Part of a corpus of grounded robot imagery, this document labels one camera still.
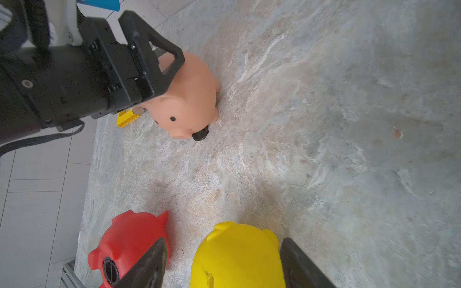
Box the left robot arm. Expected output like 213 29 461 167
1 1 185 146

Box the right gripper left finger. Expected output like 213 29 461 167
114 238 168 288

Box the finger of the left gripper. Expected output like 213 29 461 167
118 10 185 101

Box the pink piggy bank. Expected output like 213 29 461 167
138 51 220 141

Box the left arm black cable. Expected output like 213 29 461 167
23 0 51 51

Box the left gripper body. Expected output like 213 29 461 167
1 18 142 143

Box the black plug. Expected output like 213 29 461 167
103 257 120 288

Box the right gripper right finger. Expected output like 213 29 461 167
280 238 336 288

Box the yellow piggy bank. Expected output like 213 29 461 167
190 222 286 288

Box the red piggy bank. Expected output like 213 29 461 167
88 210 170 288

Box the yellow triangular block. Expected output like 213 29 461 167
116 109 144 127

